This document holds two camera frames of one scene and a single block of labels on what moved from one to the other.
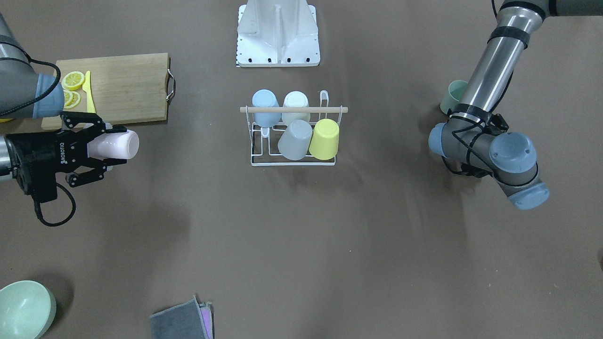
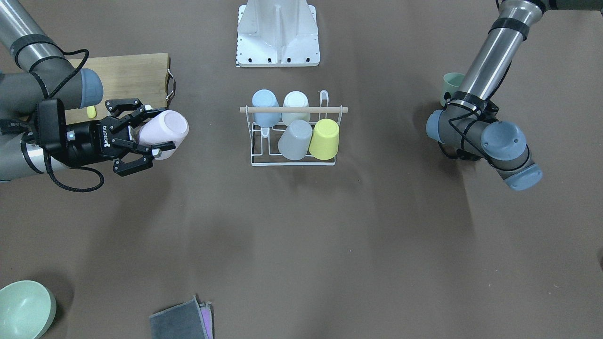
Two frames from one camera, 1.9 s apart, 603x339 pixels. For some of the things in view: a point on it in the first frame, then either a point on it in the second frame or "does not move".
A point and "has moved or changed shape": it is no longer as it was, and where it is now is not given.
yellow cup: [324, 142] does not move
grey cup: [294, 143] does not move
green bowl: [27, 309] does not move
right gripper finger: [73, 119] -> [133, 106]
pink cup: [124, 145] has moved or changed shape
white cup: [296, 99] does not move
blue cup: [266, 98] does not move
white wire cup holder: [295, 136] does not move
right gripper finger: [74, 179] -> [146, 162]
